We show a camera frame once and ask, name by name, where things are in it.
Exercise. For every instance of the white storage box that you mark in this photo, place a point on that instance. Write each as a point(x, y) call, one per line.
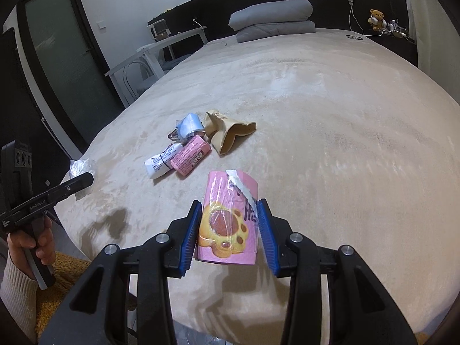
point(160, 28)

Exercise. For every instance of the person's left forearm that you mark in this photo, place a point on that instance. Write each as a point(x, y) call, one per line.
point(16, 294)

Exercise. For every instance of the yellow knitted cloth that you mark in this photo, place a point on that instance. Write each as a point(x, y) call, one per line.
point(61, 280)

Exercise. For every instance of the brown teddy bear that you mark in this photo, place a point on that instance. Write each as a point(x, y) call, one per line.
point(376, 19)

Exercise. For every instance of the clear plastic bag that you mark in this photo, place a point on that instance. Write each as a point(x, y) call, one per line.
point(81, 167)

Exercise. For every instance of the beige packet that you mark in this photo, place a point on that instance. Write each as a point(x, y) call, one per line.
point(224, 134)

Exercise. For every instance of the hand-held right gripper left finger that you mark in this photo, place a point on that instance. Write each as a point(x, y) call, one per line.
point(190, 239)

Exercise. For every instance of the dark frosted glass door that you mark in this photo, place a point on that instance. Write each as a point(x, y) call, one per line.
point(61, 54)

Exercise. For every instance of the small bottles on bedside shelf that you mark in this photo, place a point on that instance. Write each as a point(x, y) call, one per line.
point(397, 27)

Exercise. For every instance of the white chair with grey cushion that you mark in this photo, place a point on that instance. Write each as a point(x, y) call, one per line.
point(169, 41)

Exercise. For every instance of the white printed packet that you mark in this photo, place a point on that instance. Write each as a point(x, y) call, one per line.
point(160, 161)

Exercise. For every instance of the person's left hand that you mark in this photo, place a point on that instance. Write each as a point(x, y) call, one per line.
point(21, 244)

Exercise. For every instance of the pink paw print snack packet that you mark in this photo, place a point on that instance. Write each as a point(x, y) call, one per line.
point(224, 194)

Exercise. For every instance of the light blue foil packet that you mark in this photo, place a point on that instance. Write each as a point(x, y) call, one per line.
point(190, 124)

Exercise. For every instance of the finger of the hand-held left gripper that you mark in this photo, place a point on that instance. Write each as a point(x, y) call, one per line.
point(73, 183)

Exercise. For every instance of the folded grey quilt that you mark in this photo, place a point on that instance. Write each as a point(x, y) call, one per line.
point(273, 18)

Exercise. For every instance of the small pink packet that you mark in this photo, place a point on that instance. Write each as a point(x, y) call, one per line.
point(190, 156)

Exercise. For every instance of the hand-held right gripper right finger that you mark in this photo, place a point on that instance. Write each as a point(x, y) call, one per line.
point(267, 239)

